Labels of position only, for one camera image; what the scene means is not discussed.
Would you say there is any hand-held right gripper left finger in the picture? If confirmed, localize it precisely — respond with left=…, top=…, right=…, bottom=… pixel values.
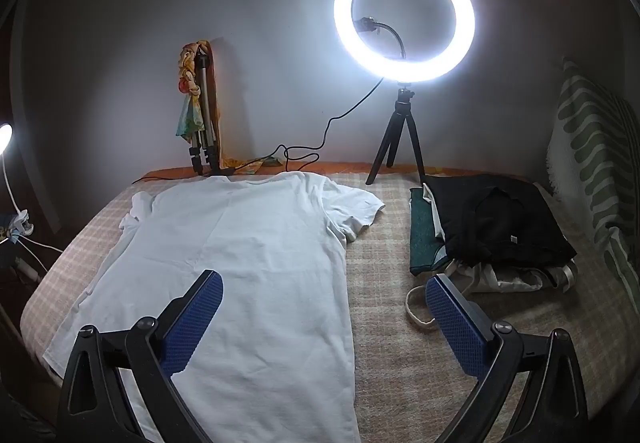
left=56, top=269, right=224, bottom=443

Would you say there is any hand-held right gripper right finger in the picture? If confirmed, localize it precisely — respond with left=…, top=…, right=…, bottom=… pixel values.
left=425, top=274, right=591, bottom=443

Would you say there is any white t-shirt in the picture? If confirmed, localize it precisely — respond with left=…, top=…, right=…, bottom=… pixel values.
left=42, top=171, right=387, bottom=443

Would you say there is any white cloth bag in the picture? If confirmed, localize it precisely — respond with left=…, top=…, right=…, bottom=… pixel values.
left=406, top=257, right=580, bottom=331

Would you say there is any beige checkered blanket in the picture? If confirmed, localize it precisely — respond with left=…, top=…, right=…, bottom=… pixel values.
left=20, top=170, right=640, bottom=443

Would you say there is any green folded cloth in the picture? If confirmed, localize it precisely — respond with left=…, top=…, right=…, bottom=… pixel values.
left=409, top=187, right=451, bottom=276

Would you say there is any black folded garment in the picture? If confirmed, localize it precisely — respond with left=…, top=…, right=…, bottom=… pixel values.
left=424, top=174, right=578, bottom=269

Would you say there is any colourful floral scarf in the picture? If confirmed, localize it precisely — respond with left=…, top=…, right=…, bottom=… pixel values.
left=174, top=40, right=281, bottom=174

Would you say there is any folded silver tripod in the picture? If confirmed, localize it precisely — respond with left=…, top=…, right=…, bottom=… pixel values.
left=187, top=50, right=222, bottom=174

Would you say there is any green striped white pillow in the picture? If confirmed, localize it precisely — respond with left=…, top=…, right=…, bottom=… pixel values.
left=545, top=57, right=640, bottom=319

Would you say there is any white gooseneck lamp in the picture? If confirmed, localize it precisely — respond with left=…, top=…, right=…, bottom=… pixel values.
left=0, top=123, right=33, bottom=239

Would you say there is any black gooseneck phone holder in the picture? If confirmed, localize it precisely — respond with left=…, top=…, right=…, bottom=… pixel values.
left=352, top=16, right=407, bottom=61

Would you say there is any white cable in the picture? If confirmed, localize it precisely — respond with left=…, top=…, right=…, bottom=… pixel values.
left=15, top=235, right=65, bottom=284

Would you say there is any black power cable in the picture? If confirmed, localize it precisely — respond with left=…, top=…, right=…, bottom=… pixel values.
left=131, top=75, right=386, bottom=184

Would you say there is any white ring light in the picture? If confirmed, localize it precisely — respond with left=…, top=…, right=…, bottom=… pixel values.
left=334, top=0, right=476, bottom=84

